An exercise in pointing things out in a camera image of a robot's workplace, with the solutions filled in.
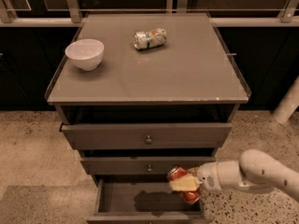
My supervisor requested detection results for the grey drawer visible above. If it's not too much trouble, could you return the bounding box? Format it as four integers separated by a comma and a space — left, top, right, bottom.
62, 123, 232, 150
87, 179, 211, 224
81, 157, 215, 175

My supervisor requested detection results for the bottom grey drawer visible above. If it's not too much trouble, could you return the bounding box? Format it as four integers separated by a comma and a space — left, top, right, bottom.
87, 179, 211, 224

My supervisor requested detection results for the red coke can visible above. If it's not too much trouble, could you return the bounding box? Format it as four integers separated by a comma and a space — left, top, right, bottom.
167, 166, 200, 204

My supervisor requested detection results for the green white soda can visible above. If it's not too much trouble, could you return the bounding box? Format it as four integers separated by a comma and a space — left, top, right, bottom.
134, 28, 167, 50

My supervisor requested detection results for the white cylindrical post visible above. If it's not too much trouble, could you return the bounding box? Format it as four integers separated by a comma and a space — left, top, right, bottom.
273, 76, 299, 124

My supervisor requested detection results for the metal window railing frame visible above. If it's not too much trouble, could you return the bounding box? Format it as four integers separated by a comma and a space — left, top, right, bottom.
0, 0, 299, 27

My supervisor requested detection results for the white ceramic bowl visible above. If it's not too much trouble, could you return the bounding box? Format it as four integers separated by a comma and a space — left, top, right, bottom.
65, 39, 105, 71

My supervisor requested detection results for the grey drawer cabinet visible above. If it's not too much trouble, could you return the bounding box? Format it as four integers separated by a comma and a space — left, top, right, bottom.
45, 12, 252, 224

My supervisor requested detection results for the top grey drawer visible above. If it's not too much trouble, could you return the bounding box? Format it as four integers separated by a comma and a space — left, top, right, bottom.
62, 123, 232, 150

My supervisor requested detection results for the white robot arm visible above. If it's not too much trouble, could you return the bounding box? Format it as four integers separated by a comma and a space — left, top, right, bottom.
167, 149, 299, 202

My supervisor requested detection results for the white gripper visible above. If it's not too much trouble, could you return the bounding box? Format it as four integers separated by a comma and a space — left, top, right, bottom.
169, 162, 222, 192

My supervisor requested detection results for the middle grey drawer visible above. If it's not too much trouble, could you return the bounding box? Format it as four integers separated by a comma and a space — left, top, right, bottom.
81, 157, 215, 175

